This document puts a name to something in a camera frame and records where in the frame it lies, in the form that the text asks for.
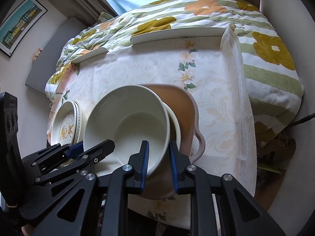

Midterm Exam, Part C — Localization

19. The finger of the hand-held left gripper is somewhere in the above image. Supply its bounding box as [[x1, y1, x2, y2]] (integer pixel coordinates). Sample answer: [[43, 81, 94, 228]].
[[36, 139, 116, 185], [31, 141, 84, 174]]

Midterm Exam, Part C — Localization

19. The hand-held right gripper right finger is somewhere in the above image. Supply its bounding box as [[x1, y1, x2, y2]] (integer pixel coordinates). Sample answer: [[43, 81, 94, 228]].
[[169, 141, 287, 236]]

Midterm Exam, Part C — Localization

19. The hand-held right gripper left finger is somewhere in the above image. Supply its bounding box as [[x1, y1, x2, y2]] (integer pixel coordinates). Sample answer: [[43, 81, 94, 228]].
[[32, 140, 150, 236]]

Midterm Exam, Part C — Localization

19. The white ribbed deep plate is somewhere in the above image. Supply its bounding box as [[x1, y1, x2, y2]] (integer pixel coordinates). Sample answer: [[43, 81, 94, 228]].
[[46, 99, 87, 151]]

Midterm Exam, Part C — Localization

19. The small white bowl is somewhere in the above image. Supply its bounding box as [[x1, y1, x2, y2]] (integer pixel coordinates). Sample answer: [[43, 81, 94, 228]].
[[83, 85, 171, 178]]

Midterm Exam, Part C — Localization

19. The cream printed bowl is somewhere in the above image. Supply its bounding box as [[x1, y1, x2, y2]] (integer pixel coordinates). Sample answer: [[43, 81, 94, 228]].
[[161, 101, 183, 158]]

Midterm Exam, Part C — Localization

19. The pink wavy-rim bowl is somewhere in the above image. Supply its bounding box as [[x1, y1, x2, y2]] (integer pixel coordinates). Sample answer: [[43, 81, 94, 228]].
[[138, 84, 206, 201]]

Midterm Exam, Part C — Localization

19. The cream floral tablecloth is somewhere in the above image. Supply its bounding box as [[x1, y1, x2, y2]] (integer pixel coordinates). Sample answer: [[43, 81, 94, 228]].
[[48, 27, 258, 225]]

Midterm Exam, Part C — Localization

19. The grey padded panel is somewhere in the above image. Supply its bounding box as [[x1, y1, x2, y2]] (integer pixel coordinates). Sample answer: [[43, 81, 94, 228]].
[[25, 17, 87, 97]]

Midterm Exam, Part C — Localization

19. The brown paper bag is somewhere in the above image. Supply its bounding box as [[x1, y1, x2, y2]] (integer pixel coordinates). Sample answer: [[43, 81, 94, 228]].
[[256, 132, 297, 175]]

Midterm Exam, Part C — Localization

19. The floral striped blanket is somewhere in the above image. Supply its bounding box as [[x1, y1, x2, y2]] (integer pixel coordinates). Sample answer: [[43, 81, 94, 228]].
[[44, 0, 305, 148]]

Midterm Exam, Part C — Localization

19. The framed wall poster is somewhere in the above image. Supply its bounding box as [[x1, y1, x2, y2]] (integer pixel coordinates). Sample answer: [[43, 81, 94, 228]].
[[0, 0, 48, 58]]

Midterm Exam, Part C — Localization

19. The dark cable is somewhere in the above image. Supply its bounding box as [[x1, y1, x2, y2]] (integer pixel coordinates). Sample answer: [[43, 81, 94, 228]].
[[289, 112, 315, 129]]

